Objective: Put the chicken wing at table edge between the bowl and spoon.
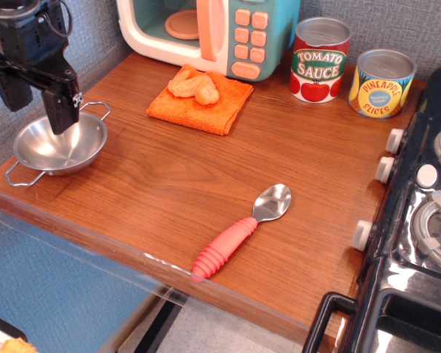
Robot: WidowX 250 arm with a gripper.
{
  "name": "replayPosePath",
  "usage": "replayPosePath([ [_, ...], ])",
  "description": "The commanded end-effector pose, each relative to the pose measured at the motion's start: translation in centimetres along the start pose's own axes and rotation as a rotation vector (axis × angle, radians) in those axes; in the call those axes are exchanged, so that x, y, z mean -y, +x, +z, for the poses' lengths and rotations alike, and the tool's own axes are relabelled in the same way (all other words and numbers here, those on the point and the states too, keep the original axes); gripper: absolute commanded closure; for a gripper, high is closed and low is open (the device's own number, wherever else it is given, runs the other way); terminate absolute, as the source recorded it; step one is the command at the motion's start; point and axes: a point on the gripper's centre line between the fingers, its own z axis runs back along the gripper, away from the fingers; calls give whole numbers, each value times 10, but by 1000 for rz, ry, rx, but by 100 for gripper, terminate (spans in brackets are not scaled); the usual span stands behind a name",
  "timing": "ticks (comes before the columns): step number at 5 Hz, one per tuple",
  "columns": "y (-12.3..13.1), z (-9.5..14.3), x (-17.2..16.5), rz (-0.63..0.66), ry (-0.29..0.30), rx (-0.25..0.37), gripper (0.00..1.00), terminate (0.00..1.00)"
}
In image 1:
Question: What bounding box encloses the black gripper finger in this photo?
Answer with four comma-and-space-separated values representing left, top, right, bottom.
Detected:
42, 89, 82, 135
0, 67, 33, 112

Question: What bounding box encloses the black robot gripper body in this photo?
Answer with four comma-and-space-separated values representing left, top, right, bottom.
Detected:
0, 10, 77, 90

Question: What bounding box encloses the yellow toy chicken wing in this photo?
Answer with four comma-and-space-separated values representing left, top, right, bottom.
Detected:
167, 71, 220, 106

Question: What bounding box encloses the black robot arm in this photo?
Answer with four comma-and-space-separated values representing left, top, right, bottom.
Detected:
0, 1, 82, 135

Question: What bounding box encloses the clear acrylic table edge guard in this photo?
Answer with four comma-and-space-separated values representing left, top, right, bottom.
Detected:
0, 185, 348, 353

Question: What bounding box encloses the orange folded cloth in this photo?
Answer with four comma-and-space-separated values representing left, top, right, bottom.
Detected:
146, 65, 254, 135

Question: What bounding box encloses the toy microwave teal and white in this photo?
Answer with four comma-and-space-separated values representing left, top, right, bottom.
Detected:
117, 1, 301, 82

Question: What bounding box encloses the yellow object at corner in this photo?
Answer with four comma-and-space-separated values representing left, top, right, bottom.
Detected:
0, 338, 37, 353

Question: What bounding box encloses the tomato sauce can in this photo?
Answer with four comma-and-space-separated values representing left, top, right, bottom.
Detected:
290, 17, 352, 104

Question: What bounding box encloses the pineapple slices can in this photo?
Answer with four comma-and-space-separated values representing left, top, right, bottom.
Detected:
348, 49, 417, 119

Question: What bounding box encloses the white stove knob bottom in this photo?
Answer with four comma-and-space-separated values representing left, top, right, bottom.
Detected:
351, 220, 373, 252

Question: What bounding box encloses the white stove knob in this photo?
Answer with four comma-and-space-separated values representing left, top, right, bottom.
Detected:
375, 157, 395, 184
351, 220, 373, 252
386, 129, 405, 154

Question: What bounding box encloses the white stove knob middle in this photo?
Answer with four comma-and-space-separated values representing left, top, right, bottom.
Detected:
375, 157, 395, 184

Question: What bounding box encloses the white stove knob top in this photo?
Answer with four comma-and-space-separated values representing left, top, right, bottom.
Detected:
386, 129, 405, 154

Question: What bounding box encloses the black toy stove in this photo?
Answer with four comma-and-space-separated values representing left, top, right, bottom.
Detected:
304, 67, 441, 352

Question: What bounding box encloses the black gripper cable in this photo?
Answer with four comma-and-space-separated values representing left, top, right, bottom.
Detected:
36, 0, 74, 39

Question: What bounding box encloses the steel bowl with handles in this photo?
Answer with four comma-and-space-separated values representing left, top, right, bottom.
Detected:
5, 101, 111, 187

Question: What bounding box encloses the spoon with pink handle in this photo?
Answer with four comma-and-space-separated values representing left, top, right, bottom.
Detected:
191, 184, 292, 282

